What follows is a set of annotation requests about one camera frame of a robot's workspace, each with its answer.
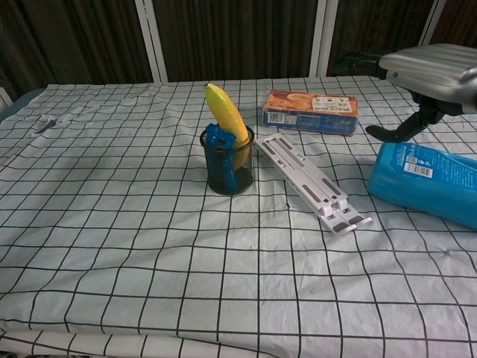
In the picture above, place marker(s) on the yellow banana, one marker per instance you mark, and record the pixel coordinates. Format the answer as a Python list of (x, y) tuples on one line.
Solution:
[(227, 112)]

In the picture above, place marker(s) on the black mesh pen cup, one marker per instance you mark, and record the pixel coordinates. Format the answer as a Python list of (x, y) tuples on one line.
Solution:
[(227, 168)]

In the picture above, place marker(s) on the white frame post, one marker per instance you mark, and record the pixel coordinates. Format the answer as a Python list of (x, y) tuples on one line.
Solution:
[(430, 22), (324, 37), (151, 39)]

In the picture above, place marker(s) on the blue plastic bottle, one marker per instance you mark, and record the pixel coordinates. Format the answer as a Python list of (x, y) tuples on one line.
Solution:
[(421, 179)]

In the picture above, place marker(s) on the white checkered tablecloth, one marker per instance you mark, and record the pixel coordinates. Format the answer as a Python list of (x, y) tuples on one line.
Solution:
[(186, 231)]

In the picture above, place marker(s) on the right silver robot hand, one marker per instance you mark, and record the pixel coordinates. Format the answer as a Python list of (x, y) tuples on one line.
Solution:
[(428, 69)]

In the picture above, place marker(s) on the silver folding laptop stand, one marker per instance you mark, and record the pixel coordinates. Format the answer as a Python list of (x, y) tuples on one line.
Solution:
[(309, 179)]

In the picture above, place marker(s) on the orange and blue box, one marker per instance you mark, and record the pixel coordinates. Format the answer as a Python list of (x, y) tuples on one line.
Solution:
[(311, 112)]

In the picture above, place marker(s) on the dark curtain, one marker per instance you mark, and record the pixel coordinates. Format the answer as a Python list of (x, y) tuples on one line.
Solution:
[(74, 37)]

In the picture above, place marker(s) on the blue plastic toy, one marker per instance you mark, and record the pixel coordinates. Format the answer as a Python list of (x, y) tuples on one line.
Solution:
[(221, 156)]

